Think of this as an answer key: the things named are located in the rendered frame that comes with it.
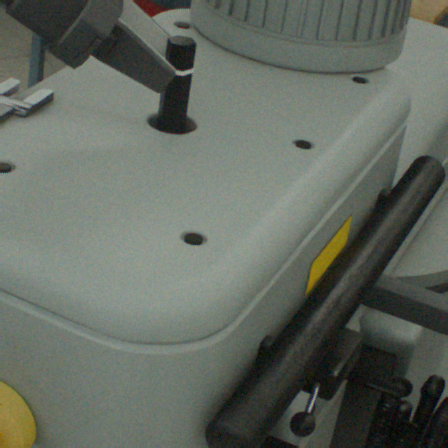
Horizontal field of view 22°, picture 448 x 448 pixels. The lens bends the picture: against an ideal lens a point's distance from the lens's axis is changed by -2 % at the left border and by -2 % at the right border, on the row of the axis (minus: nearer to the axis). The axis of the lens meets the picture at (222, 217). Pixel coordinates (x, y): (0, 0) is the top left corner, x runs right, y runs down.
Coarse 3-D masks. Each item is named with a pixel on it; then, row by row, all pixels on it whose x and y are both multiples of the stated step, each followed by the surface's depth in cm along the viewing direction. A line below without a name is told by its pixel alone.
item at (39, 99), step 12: (0, 84) 86; (12, 84) 87; (0, 96) 85; (36, 96) 85; (48, 96) 86; (0, 108) 83; (12, 108) 83; (24, 108) 83; (36, 108) 85; (0, 120) 82
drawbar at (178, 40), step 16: (176, 48) 82; (192, 48) 83; (176, 64) 83; (192, 64) 84; (176, 80) 84; (160, 96) 85; (176, 96) 84; (160, 112) 86; (176, 112) 85; (160, 128) 86; (176, 128) 86
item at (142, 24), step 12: (132, 0) 84; (132, 12) 84; (144, 12) 85; (132, 24) 85; (144, 24) 85; (156, 24) 85; (144, 36) 85; (156, 36) 85; (168, 36) 86; (156, 48) 86
